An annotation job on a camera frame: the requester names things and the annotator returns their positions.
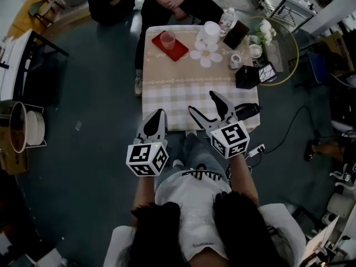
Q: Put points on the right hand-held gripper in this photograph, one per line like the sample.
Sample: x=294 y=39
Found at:
x=231 y=138

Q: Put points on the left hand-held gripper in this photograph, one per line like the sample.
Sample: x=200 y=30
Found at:
x=142 y=154

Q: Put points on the red coaster with cup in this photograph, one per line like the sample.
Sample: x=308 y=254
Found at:
x=178 y=52

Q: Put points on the translucent pink cup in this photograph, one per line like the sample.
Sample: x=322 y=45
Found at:
x=167 y=39

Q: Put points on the person's left forearm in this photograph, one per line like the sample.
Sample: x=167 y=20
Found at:
x=144 y=190

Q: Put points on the person's right forearm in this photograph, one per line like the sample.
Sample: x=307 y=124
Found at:
x=242 y=177

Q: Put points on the person's white shoe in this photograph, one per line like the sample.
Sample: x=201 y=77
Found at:
x=177 y=164
x=190 y=133

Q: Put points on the black zip pouch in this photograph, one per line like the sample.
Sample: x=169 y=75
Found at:
x=247 y=110

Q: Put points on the person's blue jeans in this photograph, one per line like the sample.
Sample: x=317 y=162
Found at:
x=200 y=154

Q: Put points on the table with checked tablecloth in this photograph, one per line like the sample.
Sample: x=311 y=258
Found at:
x=178 y=93

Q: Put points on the black square box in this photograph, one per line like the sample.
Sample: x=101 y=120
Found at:
x=247 y=76

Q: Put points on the white power strip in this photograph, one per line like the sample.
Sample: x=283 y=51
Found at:
x=257 y=150

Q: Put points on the small white mug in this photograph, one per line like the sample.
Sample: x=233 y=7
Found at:
x=236 y=60

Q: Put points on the white flower-shaped mat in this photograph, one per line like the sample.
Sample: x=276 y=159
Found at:
x=205 y=54

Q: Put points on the black white patterned box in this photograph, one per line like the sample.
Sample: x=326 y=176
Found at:
x=267 y=73

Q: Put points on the white cylindrical jar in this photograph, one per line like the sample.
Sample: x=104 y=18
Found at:
x=210 y=32

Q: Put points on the grey tray with round coasters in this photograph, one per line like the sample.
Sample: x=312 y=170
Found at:
x=274 y=56

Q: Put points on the dark brown box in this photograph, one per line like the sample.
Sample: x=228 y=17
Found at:
x=236 y=33

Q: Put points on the person's white shirt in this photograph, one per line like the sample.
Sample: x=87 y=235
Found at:
x=194 y=204

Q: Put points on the clear water bottle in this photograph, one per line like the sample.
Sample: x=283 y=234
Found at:
x=228 y=18

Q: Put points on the white flower bouquet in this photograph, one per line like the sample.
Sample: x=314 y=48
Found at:
x=264 y=30

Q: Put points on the round glass table gold rim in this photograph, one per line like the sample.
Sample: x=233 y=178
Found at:
x=289 y=51

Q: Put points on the blue chair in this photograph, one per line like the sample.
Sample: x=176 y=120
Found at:
x=317 y=65

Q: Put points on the white round side table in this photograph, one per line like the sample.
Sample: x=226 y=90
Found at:
x=36 y=126

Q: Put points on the cardboard box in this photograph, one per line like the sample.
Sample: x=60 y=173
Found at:
x=12 y=160

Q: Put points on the white top black shelf unit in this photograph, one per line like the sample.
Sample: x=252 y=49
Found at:
x=11 y=60

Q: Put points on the white board desk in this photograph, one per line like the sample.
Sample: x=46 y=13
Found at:
x=320 y=241

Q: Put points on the grey chair black legs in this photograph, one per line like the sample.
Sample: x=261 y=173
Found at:
x=41 y=7

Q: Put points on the yellow wooden cabinet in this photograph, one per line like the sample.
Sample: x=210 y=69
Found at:
x=27 y=12

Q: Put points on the black table frame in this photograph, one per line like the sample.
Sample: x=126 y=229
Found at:
x=306 y=215

